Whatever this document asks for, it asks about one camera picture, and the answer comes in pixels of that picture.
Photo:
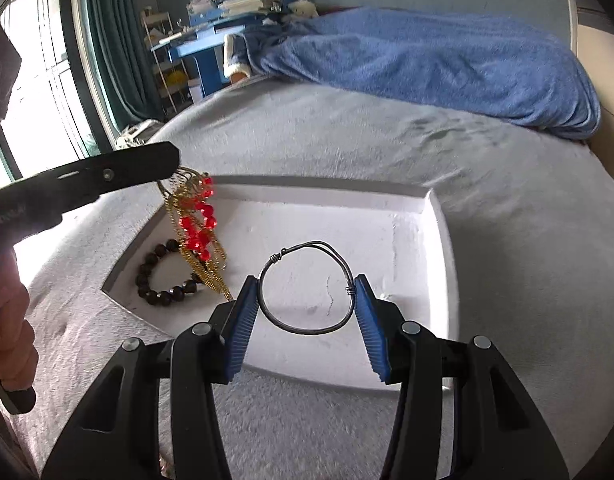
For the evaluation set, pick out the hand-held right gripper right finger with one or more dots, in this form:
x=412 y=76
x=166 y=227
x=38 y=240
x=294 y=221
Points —
x=372 y=340

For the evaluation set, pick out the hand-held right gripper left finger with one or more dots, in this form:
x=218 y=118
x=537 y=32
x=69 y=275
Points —
x=242 y=330

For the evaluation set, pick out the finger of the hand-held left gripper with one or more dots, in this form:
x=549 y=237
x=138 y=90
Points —
x=117 y=170

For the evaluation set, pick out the gold red-bead hair ornament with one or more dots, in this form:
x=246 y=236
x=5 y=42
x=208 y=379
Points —
x=194 y=240

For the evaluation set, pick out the grey white-lined tray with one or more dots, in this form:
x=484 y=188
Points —
x=297 y=220

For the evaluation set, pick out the person's left hand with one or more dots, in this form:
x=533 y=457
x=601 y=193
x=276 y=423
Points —
x=7 y=340

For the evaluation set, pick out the grey white bag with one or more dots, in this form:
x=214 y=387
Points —
x=137 y=132

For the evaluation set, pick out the yellow item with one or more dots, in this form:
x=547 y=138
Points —
x=177 y=79

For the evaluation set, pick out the black-framed window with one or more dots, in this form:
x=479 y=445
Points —
x=42 y=60

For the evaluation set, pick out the teal curtain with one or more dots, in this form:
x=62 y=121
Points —
x=119 y=35

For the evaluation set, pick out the blue desk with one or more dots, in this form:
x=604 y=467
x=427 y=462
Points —
x=209 y=67

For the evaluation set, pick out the white fleece cloth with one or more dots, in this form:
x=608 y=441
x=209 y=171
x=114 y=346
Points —
x=234 y=57

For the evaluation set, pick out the stack of papers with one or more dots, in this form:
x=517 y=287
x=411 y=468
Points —
x=242 y=4

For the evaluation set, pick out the white plush toy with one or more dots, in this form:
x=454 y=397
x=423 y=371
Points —
x=303 y=9

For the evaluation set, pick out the blue fleece blanket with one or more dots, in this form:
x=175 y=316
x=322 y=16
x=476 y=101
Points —
x=412 y=55

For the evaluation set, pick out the cream wardrobe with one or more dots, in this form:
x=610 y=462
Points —
x=597 y=15

